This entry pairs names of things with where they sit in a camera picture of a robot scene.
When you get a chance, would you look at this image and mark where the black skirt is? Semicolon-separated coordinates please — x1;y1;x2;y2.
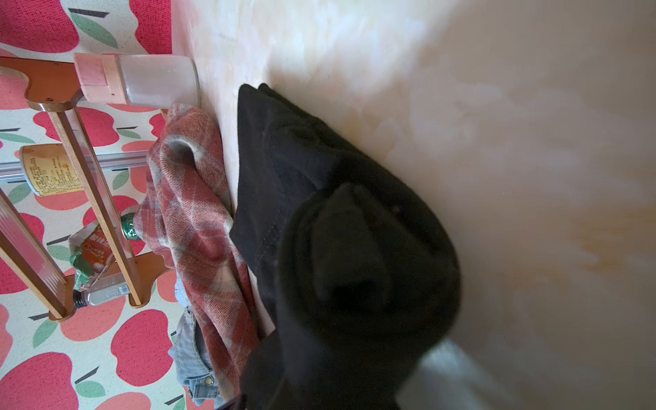
230;85;461;409

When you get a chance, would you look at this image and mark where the red plaid skirt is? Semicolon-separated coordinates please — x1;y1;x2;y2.
134;104;260;402

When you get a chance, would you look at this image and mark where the light denim skirt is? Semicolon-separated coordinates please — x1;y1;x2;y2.
168;274;225;409

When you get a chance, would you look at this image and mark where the pink-cap clear bottle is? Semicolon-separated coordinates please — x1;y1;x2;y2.
73;53;201;109

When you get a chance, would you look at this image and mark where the black-cap spice jar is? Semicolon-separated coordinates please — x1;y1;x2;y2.
73;273;130;309

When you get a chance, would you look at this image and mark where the green snack packet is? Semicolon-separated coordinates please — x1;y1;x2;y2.
68;221;114;291

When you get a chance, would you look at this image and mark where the wooden two-tier shelf rack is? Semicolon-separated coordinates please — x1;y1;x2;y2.
0;55;173;323

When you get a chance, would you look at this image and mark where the left aluminium corner post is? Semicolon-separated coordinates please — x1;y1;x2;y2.
0;150;150;183

